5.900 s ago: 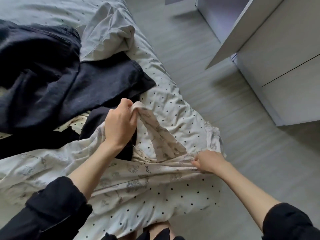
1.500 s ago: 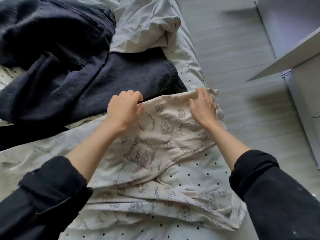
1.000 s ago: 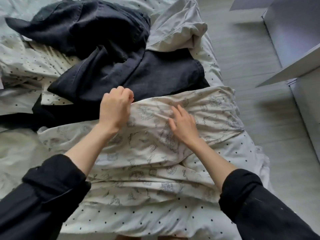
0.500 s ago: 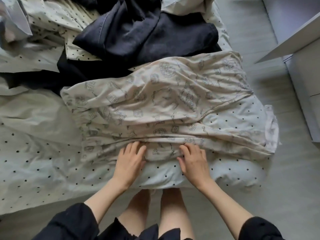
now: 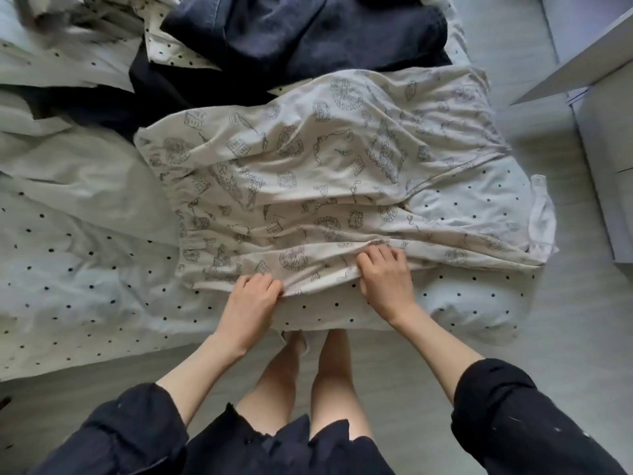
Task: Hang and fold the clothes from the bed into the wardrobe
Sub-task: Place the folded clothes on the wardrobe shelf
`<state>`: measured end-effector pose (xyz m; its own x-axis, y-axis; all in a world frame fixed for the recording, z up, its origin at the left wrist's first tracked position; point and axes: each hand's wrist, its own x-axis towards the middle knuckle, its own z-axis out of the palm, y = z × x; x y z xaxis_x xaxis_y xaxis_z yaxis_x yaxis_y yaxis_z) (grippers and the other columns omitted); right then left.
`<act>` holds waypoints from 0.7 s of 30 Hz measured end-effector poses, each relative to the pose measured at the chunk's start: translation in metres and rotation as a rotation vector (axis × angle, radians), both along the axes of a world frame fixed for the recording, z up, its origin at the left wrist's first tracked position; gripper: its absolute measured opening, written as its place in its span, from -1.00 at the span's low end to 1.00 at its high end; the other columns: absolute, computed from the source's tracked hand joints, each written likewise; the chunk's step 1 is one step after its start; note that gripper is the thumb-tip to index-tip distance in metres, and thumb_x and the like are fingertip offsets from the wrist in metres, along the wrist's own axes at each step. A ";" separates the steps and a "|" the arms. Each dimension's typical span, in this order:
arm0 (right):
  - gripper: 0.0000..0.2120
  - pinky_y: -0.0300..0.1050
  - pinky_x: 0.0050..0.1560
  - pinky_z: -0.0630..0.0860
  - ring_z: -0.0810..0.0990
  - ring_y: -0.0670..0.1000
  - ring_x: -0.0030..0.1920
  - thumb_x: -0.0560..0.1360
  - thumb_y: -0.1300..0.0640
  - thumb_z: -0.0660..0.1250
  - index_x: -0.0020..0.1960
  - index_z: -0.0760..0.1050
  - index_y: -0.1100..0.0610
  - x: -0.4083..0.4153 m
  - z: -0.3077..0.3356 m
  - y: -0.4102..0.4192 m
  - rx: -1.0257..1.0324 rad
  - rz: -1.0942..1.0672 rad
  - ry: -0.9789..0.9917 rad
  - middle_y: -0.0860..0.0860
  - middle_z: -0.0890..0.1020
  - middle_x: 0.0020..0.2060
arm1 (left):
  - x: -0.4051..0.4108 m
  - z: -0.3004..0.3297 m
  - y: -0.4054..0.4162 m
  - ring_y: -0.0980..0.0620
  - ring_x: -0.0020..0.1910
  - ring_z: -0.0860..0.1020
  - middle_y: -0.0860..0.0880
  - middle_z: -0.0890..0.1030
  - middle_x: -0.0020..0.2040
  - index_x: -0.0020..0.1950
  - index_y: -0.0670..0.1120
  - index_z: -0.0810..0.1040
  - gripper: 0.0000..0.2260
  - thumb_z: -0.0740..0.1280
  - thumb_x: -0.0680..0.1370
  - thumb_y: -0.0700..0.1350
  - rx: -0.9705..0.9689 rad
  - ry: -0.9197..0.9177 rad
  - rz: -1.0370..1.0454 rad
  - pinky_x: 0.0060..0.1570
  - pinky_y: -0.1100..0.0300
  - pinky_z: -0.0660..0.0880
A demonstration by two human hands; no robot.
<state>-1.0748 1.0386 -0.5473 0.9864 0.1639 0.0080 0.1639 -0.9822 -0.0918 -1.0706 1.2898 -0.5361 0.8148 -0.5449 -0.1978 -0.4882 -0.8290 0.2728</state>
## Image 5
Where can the white dotted bed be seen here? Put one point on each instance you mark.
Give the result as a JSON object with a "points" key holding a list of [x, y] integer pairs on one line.
{"points": [[99, 292]]}

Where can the cream polka dot pants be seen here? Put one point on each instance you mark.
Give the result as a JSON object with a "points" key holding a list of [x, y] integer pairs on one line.
{"points": [[158, 24]]}

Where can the person's black shorts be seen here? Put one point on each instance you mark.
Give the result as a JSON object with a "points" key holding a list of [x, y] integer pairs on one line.
{"points": [[287, 450]]}

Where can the cream printed pyjama trousers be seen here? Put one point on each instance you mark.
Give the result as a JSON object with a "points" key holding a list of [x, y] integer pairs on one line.
{"points": [[326, 163]]}

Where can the person's right hand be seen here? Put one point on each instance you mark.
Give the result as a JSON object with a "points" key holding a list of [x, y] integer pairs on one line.
{"points": [[388, 282]]}

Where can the person's bare leg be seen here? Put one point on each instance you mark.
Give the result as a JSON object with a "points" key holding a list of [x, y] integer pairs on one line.
{"points": [[336, 391], [272, 391]]}

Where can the white polka dot pants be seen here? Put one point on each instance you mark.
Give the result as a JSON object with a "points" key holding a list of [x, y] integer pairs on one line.
{"points": [[59, 54]]}

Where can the light grey wardrobe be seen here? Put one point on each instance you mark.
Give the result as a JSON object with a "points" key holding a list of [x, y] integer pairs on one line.
{"points": [[603, 123]]}

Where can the person's left hand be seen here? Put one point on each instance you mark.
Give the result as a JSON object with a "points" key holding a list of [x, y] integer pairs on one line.
{"points": [[247, 311]]}

